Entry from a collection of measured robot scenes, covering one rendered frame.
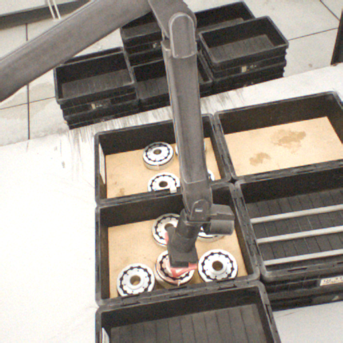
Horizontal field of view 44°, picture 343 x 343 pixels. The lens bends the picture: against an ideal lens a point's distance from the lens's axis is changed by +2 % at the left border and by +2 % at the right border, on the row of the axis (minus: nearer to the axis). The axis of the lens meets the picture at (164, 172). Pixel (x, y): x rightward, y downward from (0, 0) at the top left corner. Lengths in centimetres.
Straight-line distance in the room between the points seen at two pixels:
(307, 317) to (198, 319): 32
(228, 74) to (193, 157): 144
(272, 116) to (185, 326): 74
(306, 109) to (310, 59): 175
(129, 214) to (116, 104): 106
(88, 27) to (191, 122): 25
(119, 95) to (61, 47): 144
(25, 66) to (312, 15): 313
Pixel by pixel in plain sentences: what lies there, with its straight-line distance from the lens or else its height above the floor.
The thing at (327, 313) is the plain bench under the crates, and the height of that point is 70.
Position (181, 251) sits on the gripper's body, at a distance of 102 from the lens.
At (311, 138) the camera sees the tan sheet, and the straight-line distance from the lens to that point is 147.
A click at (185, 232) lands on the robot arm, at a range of 97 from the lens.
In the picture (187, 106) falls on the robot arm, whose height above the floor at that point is 134.
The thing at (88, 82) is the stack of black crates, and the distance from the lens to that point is 239.
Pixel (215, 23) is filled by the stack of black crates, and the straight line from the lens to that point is 289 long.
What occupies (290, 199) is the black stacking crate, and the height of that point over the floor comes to 83.
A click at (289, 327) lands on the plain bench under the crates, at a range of 125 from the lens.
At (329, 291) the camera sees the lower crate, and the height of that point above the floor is 80.
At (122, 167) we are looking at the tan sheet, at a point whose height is 83.
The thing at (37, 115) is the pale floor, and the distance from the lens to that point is 310.
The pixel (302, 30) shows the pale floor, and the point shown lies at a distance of 352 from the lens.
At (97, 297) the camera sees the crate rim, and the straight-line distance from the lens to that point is 106.
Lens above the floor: 187
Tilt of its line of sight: 49 degrees down
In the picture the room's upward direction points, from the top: 11 degrees counter-clockwise
